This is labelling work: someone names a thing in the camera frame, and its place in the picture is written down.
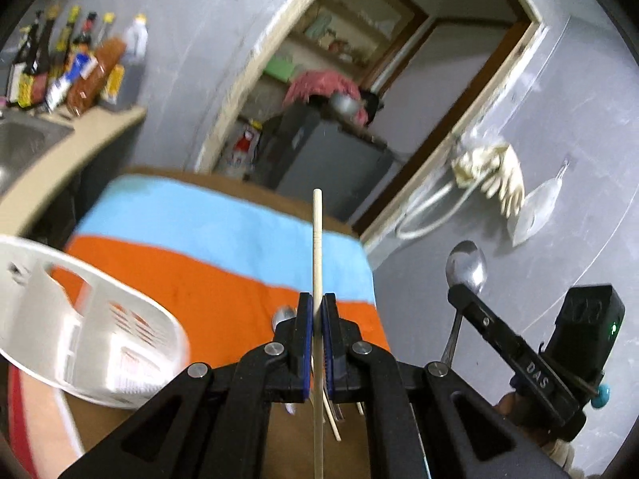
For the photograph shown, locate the metal bowl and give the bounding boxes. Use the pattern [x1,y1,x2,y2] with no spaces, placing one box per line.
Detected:
[329,92,365,118]

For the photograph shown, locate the wooden shelf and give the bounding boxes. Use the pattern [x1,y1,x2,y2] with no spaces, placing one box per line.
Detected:
[280,0,430,91]

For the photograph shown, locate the person's right hand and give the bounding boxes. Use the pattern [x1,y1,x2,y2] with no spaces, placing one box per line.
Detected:
[492,392,545,440]

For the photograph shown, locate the multicolour striped towel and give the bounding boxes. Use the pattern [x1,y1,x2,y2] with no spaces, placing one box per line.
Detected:
[7,174,393,479]

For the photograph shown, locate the row of sauce bottles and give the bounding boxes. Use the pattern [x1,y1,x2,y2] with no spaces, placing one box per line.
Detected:
[5,5,151,118]

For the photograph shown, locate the black cabinet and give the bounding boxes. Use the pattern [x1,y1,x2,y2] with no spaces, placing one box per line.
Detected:
[254,105,400,225]

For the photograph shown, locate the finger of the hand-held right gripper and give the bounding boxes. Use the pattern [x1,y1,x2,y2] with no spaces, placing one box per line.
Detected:
[447,284,525,375]

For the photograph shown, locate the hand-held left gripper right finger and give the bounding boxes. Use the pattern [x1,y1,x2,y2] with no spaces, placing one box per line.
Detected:
[323,293,570,479]

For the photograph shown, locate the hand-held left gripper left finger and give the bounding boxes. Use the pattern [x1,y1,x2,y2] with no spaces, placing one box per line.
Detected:
[60,293,314,479]

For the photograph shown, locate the wooden chopstick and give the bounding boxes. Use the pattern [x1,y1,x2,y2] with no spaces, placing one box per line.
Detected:
[312,188,325,479]
[323,389,343,442]

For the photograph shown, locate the white hose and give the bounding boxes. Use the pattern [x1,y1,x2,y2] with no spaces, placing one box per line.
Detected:
[397,180,480,240]

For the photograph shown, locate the steel sink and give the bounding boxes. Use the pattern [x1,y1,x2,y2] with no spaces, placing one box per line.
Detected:
[0,110,75,195]

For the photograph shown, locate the red cloth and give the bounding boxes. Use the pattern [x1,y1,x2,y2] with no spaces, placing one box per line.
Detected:
[284,70,363,108]

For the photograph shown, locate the clear plastic bag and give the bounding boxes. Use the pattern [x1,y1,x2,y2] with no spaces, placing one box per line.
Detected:
[506,160,570,247]

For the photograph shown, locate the green container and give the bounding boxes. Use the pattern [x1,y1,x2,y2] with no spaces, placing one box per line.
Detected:
[262,55,295,81]

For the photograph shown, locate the cream rubber gloves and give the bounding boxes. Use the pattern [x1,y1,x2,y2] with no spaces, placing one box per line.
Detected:
[452,142,525,218]

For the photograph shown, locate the metal spoon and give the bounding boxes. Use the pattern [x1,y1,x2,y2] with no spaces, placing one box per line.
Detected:
[272,306,298,335]
[439,240,487,367]

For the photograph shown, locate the white plastic utensil basket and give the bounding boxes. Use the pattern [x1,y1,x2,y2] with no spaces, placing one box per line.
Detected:
[0,234,191,407]

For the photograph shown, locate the person's right forearm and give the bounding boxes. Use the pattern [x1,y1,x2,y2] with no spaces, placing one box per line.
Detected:
[544,439,575,471]

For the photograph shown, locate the beige countertop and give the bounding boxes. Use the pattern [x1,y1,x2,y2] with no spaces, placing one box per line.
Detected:
[0,105,148,238]

